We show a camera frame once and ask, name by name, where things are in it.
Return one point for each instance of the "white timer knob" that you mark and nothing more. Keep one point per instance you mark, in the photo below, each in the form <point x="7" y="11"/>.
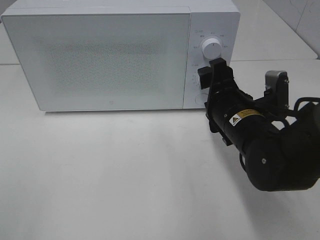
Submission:
<point x="198" y="83"/>

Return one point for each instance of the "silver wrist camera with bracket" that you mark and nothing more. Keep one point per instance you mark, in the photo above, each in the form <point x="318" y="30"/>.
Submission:
<point x="276" y="95"/>

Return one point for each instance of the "white microwave oven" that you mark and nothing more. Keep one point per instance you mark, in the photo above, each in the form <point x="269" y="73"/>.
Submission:
<point x="218" y="18"/>

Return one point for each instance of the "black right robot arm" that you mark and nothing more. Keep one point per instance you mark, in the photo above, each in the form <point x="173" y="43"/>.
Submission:
<point x="279" y="148"/>

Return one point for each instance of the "white microwave door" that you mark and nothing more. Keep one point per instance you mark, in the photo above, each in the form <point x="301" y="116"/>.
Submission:
<point x="102" y="62"/>

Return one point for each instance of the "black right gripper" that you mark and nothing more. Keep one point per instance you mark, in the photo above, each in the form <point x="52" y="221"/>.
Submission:
<point x="227" y="106"/>

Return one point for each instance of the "upper white power knob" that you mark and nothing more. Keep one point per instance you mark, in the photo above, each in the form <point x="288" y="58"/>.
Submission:
<point x="211" y="47"/>

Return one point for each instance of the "round white door button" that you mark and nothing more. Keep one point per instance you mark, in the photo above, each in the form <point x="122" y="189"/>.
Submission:
<point x="201" y="99"/>

